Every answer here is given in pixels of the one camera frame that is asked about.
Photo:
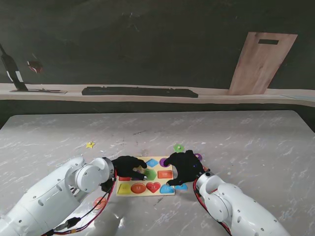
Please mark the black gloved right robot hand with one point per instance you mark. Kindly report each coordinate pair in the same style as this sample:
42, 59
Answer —
184, 167

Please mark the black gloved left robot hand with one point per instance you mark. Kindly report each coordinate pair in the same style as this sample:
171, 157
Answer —
125, 167

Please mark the yellow star puzzle piece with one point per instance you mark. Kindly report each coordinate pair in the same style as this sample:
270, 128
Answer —
90, 145

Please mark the orange oval puzzle piece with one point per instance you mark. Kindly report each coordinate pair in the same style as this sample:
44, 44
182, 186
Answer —
98, 203

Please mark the long wooden shelf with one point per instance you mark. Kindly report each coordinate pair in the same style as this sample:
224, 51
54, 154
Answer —
157, 99

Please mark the purple circle puzzle piece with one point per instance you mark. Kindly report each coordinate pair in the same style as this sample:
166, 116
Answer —
198, 156

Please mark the wooden cutting board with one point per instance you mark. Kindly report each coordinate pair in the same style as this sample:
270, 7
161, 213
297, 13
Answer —
261, 64

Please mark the black keyboard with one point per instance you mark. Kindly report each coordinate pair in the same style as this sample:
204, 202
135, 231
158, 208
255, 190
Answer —
137, 91

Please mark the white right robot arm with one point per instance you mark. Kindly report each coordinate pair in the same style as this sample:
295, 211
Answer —
236, 209

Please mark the thin flat wooden plate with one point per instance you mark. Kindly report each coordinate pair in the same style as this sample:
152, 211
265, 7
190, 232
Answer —
49, 91

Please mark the blue dome puzzle piece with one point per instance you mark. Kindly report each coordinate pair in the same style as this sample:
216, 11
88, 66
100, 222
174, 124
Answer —
182, 187

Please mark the green round puzzle piece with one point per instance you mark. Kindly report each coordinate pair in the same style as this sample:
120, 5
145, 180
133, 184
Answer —
177, 148

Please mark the black bottle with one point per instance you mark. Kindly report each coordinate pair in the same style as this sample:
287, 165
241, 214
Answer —
12, 68

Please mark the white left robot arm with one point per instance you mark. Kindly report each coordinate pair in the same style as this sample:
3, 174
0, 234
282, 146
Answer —
49, 196

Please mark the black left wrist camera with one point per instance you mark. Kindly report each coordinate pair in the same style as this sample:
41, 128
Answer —
106, 186

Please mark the wooden shape puzzle board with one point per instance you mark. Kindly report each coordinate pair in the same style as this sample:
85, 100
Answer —
138, 188

